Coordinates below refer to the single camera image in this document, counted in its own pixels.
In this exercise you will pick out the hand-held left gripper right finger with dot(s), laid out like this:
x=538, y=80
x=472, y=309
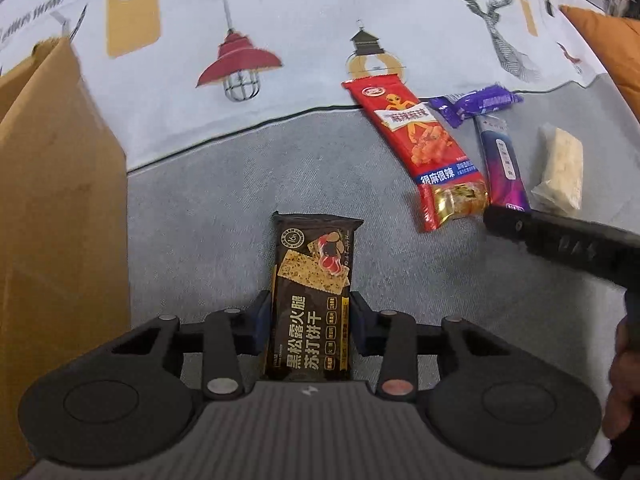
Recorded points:
x=360, y=325

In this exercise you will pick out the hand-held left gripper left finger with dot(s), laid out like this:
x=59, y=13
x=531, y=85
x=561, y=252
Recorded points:
x=260, y=325

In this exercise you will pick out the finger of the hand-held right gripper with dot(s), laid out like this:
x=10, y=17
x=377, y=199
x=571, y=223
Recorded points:
x=505, y=225

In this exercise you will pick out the dark brown cracker packet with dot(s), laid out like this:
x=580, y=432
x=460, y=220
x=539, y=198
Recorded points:
x=310, y=305

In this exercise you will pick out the long purple snack packet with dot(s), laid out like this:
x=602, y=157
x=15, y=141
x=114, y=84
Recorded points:
x=502, y=160

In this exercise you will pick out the person's right hand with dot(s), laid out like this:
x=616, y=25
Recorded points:
x=625, y=385

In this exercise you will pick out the clear-wrapped white rice cracker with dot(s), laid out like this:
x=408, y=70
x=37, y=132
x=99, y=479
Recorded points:
x=560, y=170

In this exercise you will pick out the red snack packet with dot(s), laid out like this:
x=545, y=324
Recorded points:
x=420, y=145

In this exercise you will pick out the small purple candy packet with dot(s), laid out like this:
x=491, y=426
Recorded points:
x=480, y=102

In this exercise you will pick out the orange cushion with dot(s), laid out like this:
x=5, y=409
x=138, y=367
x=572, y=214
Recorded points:
x=615, y=50

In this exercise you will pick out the brown cardboard box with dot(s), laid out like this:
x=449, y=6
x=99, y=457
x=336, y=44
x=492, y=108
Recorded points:
x=50, y=210

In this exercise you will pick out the printed cloth with lamps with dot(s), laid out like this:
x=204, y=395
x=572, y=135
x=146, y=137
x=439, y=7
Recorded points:
x=300, y=35

